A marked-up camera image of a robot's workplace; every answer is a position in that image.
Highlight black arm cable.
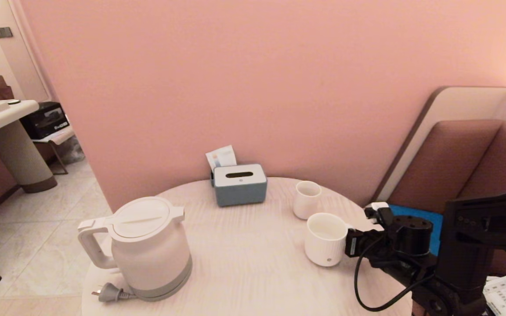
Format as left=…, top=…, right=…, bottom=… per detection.
left=354, top=237, right=436, bottom=312

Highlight grey power plug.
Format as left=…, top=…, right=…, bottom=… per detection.
left=91, top=282, right=137, bottom=303

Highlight blue cloth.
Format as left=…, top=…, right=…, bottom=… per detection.
left=387, top=204, right=445, bottom=257

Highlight white paper cards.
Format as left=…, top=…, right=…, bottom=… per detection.
left=206, top=145, right=238, bottom=172

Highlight large white mug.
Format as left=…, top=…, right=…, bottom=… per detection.
left=304, top=213, right=351, bottom=267

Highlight grey tissue box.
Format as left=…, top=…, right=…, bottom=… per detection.
left=214, top=164, right=267, bottom=207

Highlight small white cup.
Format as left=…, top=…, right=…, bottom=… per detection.
left=293, top=180, right=322, bottom=220

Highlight clear plastic bag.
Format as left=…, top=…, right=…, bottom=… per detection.
left=59, top=134, right=87, bottom=165

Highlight white washbasin counter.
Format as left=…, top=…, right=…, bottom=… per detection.
left=0, top=100, right=58, bottom=194

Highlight white electric kettle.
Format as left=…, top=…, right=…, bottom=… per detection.
left=77, top=196, right=193, bottom=302

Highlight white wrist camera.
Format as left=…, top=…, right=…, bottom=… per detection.
left=364, top=201, right=394, bottom=228

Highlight white stool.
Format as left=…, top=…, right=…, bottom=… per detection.
left=33, top=126, right=76, bottom=175

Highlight black box appliance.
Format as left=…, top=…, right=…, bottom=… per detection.
left=20, top=102, right=70, bottom=140

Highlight grey round kettle base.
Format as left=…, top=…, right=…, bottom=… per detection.
left=132, top=272, right=193, bottom=302

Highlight brown upholstered sofa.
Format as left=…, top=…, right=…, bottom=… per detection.
left=387, top=119, right=506, bottom=281

